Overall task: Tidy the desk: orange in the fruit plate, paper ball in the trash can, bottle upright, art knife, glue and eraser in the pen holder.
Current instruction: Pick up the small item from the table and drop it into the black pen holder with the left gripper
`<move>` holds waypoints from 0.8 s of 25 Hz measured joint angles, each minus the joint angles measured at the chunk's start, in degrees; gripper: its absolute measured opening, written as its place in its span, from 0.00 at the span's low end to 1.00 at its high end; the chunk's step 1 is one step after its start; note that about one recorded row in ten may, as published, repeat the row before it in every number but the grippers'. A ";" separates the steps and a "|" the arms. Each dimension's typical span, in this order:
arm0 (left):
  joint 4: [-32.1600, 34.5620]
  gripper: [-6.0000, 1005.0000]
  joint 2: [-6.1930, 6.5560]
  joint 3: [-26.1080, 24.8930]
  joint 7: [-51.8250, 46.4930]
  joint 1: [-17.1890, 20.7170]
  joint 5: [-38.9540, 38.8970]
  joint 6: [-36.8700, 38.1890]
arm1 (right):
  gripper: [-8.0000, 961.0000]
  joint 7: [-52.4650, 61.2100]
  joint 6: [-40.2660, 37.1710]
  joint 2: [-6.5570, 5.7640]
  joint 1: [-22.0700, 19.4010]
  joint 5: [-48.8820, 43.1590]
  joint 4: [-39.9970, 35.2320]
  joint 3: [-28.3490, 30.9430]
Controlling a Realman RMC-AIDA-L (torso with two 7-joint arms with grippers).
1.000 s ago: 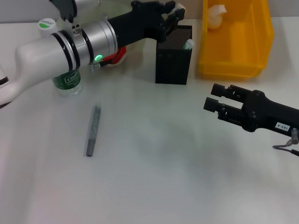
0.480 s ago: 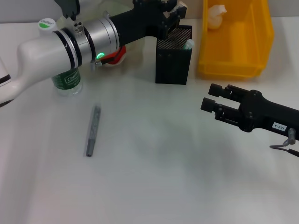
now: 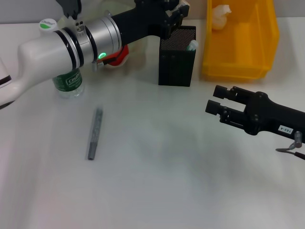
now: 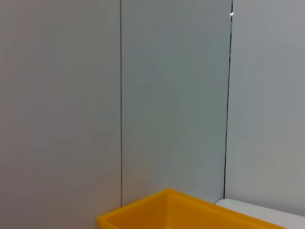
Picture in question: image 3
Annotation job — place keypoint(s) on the white paper ball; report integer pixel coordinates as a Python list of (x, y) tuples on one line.
[(220, 16)]

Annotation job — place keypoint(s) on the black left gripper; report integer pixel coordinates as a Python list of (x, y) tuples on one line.
[(143, 21)]

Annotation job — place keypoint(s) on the yellow plastic bin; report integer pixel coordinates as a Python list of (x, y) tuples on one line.
[(238, 69)]

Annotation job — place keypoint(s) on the black mesh pen holder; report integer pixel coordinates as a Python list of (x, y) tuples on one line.
[(176, 66)]

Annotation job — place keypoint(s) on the grey pen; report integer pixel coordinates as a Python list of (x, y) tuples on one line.
[(94, 133)]

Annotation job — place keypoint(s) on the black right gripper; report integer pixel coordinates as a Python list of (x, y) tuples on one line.
[(274, 117)]

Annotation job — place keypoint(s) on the clear bottle green label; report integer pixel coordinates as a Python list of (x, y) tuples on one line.
[(69, 83)]

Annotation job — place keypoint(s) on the pale green glass fruit plate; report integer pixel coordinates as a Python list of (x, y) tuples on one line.
[(137, 53)]

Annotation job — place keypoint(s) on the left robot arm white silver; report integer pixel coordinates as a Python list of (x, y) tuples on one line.
[(47, 55)]

